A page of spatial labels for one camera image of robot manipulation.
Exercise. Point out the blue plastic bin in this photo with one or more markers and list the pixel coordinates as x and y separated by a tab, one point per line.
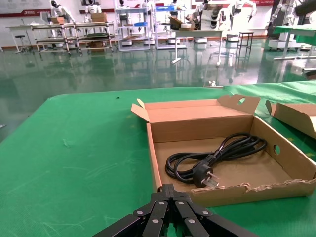
139	24
164	8

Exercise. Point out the black tall stool frame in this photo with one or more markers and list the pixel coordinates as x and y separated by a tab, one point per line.
246	32

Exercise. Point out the open cardboard box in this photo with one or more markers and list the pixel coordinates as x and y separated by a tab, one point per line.
175	21

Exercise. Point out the black round stool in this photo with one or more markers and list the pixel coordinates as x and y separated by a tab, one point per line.
20	36

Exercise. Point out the red wall banner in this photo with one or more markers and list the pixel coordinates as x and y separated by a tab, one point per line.
24	12

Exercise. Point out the white table with T legs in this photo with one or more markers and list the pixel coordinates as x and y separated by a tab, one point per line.
197	31

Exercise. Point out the white desk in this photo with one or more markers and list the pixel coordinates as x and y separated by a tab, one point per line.
18	26

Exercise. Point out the green covered table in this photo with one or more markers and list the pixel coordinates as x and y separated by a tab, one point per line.
291	29

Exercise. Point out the white shelving unit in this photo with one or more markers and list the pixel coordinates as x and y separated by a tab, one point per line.
134	10
170	39

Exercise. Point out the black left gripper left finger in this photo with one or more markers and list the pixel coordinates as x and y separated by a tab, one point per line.
155	214

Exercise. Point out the closed cardboard box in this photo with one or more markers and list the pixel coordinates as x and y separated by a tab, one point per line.
98	17

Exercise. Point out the cardboard box with intact lid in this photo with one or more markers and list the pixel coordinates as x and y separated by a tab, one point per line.
197	118

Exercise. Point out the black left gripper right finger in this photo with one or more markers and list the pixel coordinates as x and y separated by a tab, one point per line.
190	217

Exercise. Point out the metal pipe shelf rack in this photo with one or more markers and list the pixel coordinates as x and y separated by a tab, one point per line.
95	24
54	26

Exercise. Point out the green table cloth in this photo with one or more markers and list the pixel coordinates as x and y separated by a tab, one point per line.
74	148

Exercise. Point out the cardboard box with ripped lid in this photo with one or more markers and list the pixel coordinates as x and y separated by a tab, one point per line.
296	116

